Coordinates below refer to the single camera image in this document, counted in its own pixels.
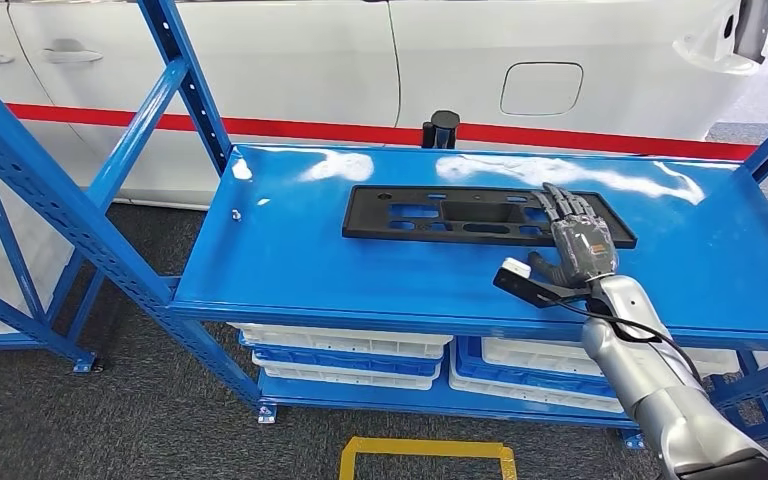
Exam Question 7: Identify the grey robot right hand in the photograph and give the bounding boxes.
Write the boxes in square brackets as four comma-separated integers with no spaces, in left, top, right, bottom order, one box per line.
[528,182,619,287]

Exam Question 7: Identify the white car with red stripe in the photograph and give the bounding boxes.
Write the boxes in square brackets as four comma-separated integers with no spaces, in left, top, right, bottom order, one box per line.
[0,0,768,210]

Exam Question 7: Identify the yellow tape floor square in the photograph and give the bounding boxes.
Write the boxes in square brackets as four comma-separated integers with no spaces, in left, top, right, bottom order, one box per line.
[338,436,519,480]

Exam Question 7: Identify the black plastic plate bracket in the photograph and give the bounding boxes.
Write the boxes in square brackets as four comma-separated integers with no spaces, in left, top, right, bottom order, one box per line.
[341,184,638,250]

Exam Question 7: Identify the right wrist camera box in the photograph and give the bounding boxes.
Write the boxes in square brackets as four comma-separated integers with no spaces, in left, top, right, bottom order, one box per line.
[493,258,591,309]

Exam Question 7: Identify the black stanchion post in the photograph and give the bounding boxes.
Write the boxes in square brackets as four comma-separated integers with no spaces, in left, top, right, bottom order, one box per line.
[421,110,461,150]

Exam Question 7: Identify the black camera cable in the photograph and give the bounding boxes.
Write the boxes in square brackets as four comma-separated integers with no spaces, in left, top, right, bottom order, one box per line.
[542,298,707,389]

